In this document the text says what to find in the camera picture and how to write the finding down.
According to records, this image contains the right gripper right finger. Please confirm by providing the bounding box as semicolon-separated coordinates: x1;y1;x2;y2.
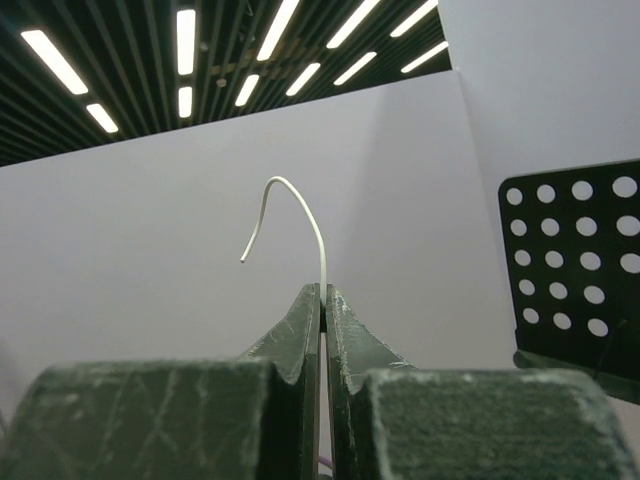
325;287;638;479

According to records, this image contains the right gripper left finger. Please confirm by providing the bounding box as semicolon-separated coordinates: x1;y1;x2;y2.
1;284;320;479

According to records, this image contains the white wire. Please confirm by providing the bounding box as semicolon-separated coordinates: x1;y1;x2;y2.
239;175;329;305

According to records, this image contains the black music stand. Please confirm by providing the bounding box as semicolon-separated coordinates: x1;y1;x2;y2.
498;159;639;403

